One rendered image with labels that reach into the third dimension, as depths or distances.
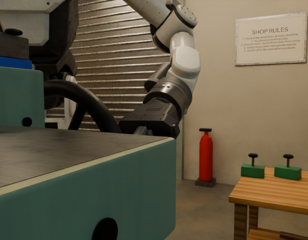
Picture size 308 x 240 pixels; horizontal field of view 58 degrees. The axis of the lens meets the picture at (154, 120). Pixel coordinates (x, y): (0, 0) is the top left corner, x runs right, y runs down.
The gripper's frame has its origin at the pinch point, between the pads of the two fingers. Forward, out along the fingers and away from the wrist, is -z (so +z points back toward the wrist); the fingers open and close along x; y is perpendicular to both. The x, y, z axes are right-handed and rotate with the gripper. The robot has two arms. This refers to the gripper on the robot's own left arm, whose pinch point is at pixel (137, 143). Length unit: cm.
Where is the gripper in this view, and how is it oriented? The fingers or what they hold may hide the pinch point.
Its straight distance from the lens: 49.1
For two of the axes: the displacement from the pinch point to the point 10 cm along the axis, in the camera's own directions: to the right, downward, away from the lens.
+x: -8.7, 0.0, 4.9
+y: -2.7, -8.3, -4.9
